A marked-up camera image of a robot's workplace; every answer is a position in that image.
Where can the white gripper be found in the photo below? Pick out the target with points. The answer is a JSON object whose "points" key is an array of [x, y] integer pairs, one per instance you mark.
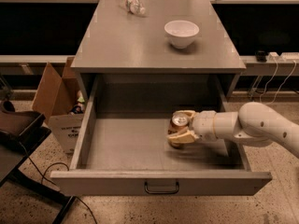
{"points": [[204, 124]]}

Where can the orange soda can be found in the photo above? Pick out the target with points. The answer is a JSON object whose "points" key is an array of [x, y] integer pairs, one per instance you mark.
{"points": [[179, 124]]}

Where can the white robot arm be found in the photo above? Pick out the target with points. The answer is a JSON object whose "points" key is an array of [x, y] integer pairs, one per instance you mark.
{"points": [[254, 125]]}

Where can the open grey drawer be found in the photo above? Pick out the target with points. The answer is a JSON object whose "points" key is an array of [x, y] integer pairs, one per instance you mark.
{"points": [[122, 141]]}

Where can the grey cabinet counter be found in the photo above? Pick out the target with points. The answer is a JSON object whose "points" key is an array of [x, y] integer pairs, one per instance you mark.
{"points": [[119, 42]]}

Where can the white ceramic bowl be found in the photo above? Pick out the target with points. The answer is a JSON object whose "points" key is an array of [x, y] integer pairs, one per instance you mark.
{"points": [[181, 34]]}

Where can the black power adapter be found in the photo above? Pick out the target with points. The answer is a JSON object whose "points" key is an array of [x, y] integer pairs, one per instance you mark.
{"points": [[261, 56]]}

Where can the white power strip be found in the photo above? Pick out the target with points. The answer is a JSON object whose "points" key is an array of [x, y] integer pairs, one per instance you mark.
{"points": [[284, 56]]}

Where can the clear plastic bottle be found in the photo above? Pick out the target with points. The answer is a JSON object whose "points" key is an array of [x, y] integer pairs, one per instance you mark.
{"points": [[133, 6]]}

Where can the brown cardboard box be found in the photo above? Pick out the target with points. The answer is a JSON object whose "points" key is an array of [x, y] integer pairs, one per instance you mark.
{"points": [[57, 99]]}

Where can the black drawer handle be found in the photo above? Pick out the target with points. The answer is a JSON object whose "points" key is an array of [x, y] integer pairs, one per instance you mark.
{"points": [[159, 189]]}

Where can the long wall bench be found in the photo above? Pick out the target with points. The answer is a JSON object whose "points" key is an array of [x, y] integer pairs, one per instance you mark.
{"points": [[34, 65]]}

